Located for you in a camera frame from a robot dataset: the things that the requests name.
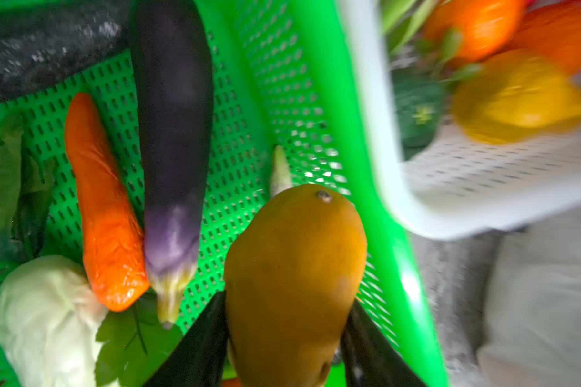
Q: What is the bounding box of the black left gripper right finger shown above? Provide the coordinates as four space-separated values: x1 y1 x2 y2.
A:
340 301 426 387

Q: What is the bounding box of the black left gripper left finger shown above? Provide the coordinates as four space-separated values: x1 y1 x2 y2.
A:
144 291 229 387

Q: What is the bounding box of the yellow mango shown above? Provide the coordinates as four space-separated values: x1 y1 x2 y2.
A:
224 184 367 386

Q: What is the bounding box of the green plastic basket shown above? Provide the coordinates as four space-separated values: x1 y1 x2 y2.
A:
0 1 449 386

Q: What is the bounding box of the white plastic grocery bag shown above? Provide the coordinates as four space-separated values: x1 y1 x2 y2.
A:
477 206 581 386

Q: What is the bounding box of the orange carrot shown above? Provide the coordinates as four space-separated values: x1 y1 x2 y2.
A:
65 93 149 312

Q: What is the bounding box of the white daikon radish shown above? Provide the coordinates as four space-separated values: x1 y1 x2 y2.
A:
0 255 108 386

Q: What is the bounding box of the white plastic basket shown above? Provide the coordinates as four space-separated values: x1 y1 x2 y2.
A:
337 1 581 240

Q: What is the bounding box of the green leafy vegetable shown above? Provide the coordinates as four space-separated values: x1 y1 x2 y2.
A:
0 113 55 263

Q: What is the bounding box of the dark green avocado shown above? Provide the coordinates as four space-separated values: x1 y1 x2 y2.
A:
391 68 446 161

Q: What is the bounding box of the purple eggplant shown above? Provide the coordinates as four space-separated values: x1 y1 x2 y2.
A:
128 1 214 327

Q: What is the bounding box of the pink dragon fruit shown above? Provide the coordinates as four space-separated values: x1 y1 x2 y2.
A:
378 1 483 85

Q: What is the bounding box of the small orange tangerine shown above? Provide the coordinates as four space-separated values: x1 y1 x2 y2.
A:
423 0 526 66

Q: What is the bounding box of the dark green cucumber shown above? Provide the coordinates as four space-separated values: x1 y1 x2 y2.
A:
0 1 131 103

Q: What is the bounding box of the orange fruit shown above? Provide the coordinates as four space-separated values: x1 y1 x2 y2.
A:
505 3 581 75

